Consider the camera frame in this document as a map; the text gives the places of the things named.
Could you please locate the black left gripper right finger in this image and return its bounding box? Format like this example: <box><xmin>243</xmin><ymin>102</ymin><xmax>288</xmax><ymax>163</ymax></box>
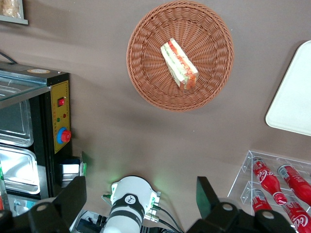
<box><xmin>187</xmin><ymin>176</ymin><xmax>255</xmax><ymax>233</ymax></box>

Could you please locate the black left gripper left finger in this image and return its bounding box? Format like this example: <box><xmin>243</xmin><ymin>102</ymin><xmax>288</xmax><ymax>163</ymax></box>
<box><xmin>28</xmin><ymin>176</ymin><xmax>87</xmax><ymax>233</ymax></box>

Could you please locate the triangle sandwich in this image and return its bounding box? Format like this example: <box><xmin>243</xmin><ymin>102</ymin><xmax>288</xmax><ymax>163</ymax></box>
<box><xmin>160</xmin><ymin>37</ymin><xmax>199</xmax><ymax>92</ymax></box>

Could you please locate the cream plastic serving tray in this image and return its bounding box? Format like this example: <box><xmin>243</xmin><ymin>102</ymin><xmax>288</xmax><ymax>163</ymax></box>
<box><xmin>265</xmin><ymin>40</ymin><xmax>311</xmax><ymax>137</ymax></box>

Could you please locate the round brown wicker basket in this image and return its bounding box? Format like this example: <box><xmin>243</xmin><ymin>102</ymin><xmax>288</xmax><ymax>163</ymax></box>
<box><xmin>126</xmin><ymin>0</ymin><xmax>235</xmax><ymax>113</ymax></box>

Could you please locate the white tray with grey rim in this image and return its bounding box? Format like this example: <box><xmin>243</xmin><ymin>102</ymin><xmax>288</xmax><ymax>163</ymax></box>
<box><xmin>0</xmin><ymin>0</ymin><xmax>29</xmax><ymax>25</ymax></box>

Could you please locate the small silver metal box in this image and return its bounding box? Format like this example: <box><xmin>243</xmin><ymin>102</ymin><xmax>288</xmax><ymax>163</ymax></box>
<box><xmin>59</xmin><ymin>151</ymin><xmax>87</xmax><ymax>188</ymax></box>

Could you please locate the clear acrylic bottle rack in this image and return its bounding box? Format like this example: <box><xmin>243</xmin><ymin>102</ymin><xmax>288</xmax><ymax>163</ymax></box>
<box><xmin>227</xmin><ymin>150</ymin><xmax>311</xmax><ymax>233</ymax></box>

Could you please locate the red cola bottle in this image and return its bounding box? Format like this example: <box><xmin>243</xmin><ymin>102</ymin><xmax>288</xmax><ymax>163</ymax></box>
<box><xmin>252</xmin><ymin>156</ymin><xmax>288</xmax><ymax>205</ymax></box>
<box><xmin>277</xmin><ymin>164</ymin><xmax>311</xmax><ymax>207</ymax></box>
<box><xmin>251</xmin><ymin>188</ymin><xmax>273</xmax><ymax>216</ymax></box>
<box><xmin>283</xmin><ymin>194</ymin><xmax>311</xmax><ymax>233</ymax></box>

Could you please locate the black food warmer display case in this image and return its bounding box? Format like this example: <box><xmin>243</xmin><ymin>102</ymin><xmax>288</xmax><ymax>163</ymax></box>
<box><xmin>0</xmin><ymin>60</ymin><xmax>73</xmax><ymax>216</ymax></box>

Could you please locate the steel food pan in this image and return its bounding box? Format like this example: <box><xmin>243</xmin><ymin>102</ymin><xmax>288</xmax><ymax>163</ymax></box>
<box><xmin>0</xmin><ymin>144</ymin><xmax>41</xmax><ymax>195</ymax></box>
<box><xmin>0</xmin><ymin>99</ymin><xmax>34</xmax><ymax>148</ymax></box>

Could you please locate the clear bag of beige snacks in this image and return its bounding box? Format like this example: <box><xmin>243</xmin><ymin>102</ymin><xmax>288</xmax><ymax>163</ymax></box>
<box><xmin>0</xmin><ymin>0</ymin><xmax>22</xmax><ymax>18</ymax></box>

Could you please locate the red knob on blue ring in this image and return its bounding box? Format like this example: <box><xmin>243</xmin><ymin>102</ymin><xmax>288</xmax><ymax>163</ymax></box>
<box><xmin>56</xmin><ymin>127</ymin><xmax>72</xmax><ymax>145</ymax></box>

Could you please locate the black power cable of warmer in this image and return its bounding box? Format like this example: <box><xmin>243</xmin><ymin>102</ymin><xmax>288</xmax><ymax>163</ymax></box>
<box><xmin>0</xmin><ymin>50</ymin><xmax>18</xmax><ymax>65</ymax></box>

